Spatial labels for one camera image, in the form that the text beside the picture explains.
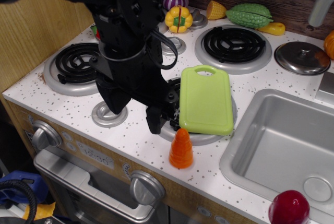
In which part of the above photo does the grey stovetop knob back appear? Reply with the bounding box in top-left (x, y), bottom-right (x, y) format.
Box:
top-left (190, 9), bottom-right (208, 30)

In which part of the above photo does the grey toy faucet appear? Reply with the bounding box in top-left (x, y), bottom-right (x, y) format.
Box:
top-left (308, 0), bottom-right (333, 27)

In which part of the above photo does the black cable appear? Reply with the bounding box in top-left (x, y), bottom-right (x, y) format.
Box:
top-left (0, 179), bottom-right (38, 222)

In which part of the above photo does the right silver stove knob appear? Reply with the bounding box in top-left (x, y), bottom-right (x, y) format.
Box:
top-left (130, 170), bottom-right (165, 206)

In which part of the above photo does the silver toy sink basin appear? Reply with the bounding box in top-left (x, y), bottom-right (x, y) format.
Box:
top-left (220, 89), bottom-right (333, 215)

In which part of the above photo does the grey centre stovetop disc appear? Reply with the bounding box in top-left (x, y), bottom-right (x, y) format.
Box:
top-left (161, 37), bottom-right (186, 56)

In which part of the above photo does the back left black burner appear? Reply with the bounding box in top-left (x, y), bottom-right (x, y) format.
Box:
top-left (55, 42), bottom-right (100, 84)

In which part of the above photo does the left silver stove knob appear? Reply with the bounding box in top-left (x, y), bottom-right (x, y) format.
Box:
top-left (31, 120), bottom-right (63, 150)

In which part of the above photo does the blue object lower left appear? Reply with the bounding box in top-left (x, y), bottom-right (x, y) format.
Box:
top-left (1, 170), bottom-right (49, 204)

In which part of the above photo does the yellow toy bell pepper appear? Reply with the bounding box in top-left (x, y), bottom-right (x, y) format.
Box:
top-left (164, 6), bottom-right (193, 33)

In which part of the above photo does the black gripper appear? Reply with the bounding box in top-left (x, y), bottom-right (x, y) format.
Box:
top-left (90, 12), bottom-right (175, 134)

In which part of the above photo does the purple toy onion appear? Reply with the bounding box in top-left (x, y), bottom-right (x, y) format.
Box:
top-left (161, 0), bottom-right (189, 10)

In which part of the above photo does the stainless steel pot lid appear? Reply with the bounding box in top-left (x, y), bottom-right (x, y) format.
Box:
top-left (274, 41), bottom-right (331, 76)

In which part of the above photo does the yellow toy banana piece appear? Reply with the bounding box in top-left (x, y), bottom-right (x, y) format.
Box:
top-left (257, 22), bottom-right (285, 36)

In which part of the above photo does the orange toy fruit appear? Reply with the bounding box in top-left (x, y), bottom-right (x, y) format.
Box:
top-left (324, 31), bottom-right (334, 60)

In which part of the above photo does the silver oven door handle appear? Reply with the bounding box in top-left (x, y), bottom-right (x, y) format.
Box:
top-left (34, 150), bottom-right (155, 223)

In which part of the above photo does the green toy bitter gourd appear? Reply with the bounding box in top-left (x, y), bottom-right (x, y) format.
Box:
top-left (225, 3), bottom-right (273, 29)

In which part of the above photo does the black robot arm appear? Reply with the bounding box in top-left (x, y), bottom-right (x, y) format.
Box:
top-left (1, 0), bottom-right (178, 134)

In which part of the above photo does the green plastic cutting board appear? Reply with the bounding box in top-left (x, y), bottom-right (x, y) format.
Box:
top-left (179, 65), bottom-right (234, 136)

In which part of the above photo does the red green toy vegetable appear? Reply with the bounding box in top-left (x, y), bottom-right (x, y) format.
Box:
top-left (90, 25), bottom-right (100, 40)

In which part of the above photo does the silver stove knob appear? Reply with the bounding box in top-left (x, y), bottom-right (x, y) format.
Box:
top-left (31, 120), bottom-right (63, 150)
top-left (130, 170), bottom-right (165, 206)

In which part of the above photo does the yellow toy corn piece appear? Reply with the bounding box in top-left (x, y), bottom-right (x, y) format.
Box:
top-left (206, 1), bottom-right (226, 20)

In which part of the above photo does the back right black burner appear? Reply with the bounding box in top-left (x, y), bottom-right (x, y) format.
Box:
top-left (204, 27), bottom-right (266, 63)

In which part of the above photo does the orange toy carrot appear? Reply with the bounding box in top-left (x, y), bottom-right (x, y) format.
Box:
top-left (169, 128), bottom-right (194, 169)

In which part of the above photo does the red toy apple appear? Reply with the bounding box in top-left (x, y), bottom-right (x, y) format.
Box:
top-left (268, 190), bottom-right (310, 224)

